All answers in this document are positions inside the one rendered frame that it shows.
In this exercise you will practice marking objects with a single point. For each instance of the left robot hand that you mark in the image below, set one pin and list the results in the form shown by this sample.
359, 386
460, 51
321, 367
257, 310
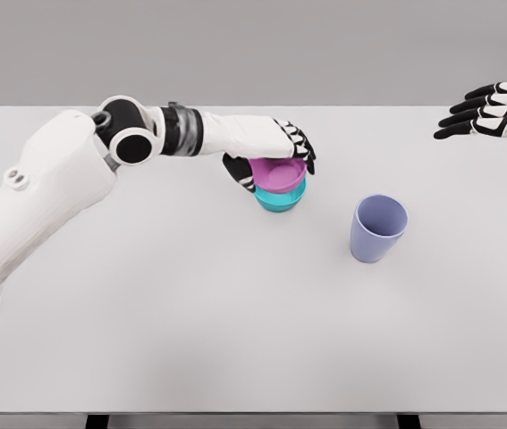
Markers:
265, 137

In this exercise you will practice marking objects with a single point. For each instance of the pink bowl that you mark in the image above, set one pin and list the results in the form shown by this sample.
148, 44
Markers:
280, 173

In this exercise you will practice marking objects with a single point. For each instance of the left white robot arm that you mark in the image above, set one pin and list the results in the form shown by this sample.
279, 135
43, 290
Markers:
56, 179

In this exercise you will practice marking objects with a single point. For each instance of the teal bowl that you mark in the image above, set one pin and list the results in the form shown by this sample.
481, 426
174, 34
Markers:
280, 200

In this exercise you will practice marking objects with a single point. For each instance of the lavender cup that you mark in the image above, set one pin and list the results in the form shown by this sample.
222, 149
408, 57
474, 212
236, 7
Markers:
376, 230

